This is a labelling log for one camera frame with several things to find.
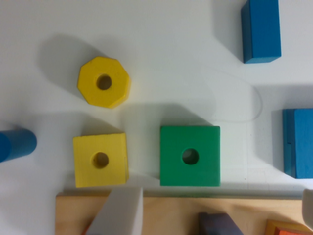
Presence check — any wooden peg base board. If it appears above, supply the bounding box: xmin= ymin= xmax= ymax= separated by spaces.
xmin=55 ymin=195 xmax=303 ymax=235

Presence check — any large blue square block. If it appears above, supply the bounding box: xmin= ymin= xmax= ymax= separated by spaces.
xmin=283 ymin=109 xmax=313 ymax=179

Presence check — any purple square block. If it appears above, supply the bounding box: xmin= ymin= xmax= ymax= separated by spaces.
xmin=198 ymin=212 xmax=244 ymax=235

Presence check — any blue cylinder block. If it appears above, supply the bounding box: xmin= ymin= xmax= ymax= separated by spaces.
xmin=0 ymin=129 xmax=37 ymax=163

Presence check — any orange block on front peg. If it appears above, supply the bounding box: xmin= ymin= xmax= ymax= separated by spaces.
xmin=265 ymin=220 xmax=313 ymax=235

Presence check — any yellow octagon block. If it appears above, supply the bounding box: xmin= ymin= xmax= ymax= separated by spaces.
xmin=77 ymin=57 xmax=131 ymax=109

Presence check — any dark green square block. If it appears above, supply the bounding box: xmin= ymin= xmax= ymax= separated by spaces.
xmin=160 ymin=126 xmax=220 ymax=187

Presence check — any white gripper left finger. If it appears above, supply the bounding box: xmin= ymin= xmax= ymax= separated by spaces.
xmin=85 ymin=187 xmax=143 ymax=235

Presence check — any yellow square block with hole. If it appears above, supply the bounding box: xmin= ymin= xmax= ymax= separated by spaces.
xmin=73 ymin=133 xmax=129 ymax=188

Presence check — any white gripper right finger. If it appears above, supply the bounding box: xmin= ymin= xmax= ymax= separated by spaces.
xmin=302 ymin=189 xmax=313 ymax=230

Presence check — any small blue rectangular block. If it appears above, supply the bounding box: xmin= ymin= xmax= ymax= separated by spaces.
xmin=241 ymin=0 xmax=281 ymax=64

